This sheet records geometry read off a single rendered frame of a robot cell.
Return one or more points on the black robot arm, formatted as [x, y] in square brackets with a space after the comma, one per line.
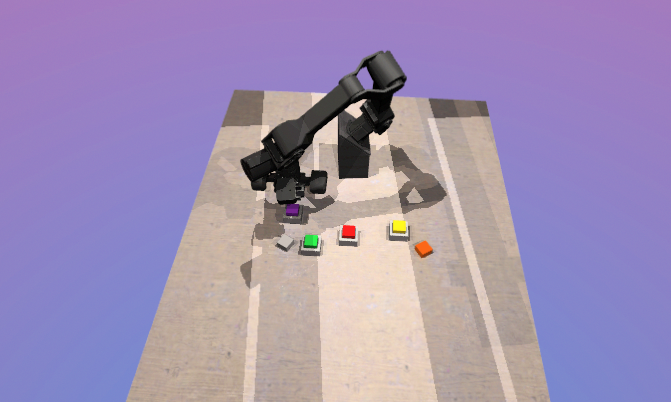
[292, 137]

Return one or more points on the yellow button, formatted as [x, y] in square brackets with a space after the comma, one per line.
[398, 230]

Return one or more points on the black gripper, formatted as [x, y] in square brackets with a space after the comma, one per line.
[317, 181]

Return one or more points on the red button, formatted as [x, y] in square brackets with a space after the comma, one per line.
[348, 235]

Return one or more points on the purple button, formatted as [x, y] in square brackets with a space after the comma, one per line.
[293, 213]

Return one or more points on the green button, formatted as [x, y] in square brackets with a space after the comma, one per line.
[311, 245]

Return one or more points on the orange block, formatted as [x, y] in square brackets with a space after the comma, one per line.
[423, 249]

